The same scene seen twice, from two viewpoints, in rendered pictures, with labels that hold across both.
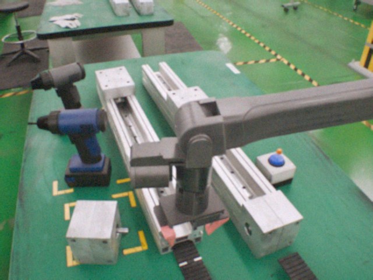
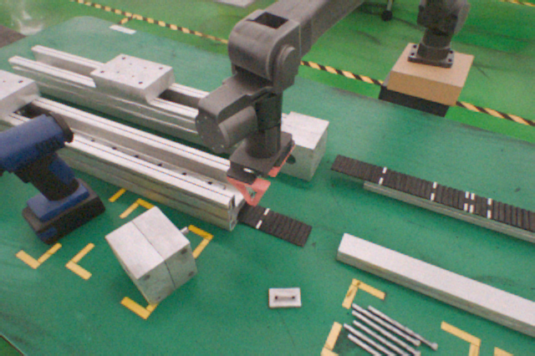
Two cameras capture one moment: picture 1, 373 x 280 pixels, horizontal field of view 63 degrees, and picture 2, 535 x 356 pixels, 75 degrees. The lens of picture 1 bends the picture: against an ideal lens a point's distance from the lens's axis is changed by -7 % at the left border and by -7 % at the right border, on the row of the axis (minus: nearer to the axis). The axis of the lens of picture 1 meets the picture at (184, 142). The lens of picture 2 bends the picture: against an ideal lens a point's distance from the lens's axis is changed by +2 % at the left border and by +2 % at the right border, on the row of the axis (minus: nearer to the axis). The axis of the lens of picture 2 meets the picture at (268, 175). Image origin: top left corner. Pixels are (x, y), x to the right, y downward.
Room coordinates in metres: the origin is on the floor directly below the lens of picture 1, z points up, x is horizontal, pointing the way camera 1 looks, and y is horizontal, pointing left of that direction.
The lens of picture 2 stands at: (0.07, 0.26, 1.33)
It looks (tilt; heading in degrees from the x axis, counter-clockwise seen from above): 46 degrees down; 318
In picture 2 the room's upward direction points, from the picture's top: straight up
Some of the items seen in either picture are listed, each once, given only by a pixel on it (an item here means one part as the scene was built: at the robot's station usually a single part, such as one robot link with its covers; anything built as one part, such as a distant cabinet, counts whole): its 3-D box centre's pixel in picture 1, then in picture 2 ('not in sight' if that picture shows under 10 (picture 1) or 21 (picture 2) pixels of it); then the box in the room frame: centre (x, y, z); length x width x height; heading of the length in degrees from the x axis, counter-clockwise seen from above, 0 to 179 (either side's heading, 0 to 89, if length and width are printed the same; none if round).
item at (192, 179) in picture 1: (190, 168); (259, 104); (0.38, -0.01, 1.06); 0.07 x 0.06 x 0.07; 96
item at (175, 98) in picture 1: (192, 109); (135, 82); (0.87, -0.02, 0.87); 0.16 x 0.11 x 0.07; 22
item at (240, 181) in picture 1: (191, 122); (140, 99); (0.87, -0.02, 0.82); 0.80 x 0.10 x 0.09; 22
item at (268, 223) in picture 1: (273, 222); (302, 143); (0.46, -0.20, 0.83); 0.12 x 0.09 x 0.10; 112
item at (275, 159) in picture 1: (276, 160); not in sight; (0.66, -0.25, 0.84); 0.04 x 0.04 x 0.02
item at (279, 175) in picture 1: (271, 170); not in sight; (0.66, -0.24, 0.81); 0.10 x 0.08 x 0.06; 112
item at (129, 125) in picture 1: (133, 135); (84, 142); (0.80, 0.15, 0.82); 0.80 x 0.10 x 0.09; 22
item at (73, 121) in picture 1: (72, 147); (28, 189); (0.65, 0.29, 0.89); 0.20 x 0.08 x 0.22; 94
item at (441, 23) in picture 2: not in sight; (443, 19); (0.46, -0.71, 0.96); 0.09 x 0.05 x 0.10; 96
